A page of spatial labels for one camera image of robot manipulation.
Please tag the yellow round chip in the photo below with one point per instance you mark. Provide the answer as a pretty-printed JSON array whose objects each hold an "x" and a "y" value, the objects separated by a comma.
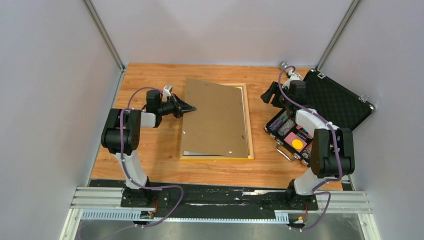
[{"x": 297, "y": 144}]

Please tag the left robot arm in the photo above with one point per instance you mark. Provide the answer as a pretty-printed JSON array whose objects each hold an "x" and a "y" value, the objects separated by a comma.
[{"x": 121, "y": 137}]

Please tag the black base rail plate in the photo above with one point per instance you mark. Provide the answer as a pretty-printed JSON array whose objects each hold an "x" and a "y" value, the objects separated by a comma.
[{"x": 106, "y": 199}]

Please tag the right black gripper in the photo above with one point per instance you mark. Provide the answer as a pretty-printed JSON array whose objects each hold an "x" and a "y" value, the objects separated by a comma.
[{"x": 274, "y": 89}]

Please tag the black aluminium chip case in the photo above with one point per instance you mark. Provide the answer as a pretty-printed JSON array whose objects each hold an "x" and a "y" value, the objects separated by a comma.
[{"x": 332, "y": 101}]

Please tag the brown cardboard backing board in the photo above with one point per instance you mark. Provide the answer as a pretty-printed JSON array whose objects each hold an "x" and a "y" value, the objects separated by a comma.
[{"x": 215, "y": 119}]

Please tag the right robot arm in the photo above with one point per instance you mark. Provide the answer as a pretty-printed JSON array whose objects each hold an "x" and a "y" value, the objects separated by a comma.
[{"x": 332, "y": 155}]

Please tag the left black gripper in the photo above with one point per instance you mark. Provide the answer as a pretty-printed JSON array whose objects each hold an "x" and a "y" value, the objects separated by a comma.
[{"x": 180, "y": 106}]

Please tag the yellow wooden picture frame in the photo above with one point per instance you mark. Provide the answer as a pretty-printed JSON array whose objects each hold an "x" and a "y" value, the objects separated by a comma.
[{"x": 250, "y": 132}]

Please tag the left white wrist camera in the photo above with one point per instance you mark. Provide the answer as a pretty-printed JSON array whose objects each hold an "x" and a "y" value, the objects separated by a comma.
[{"x": 167, "y": 92}]

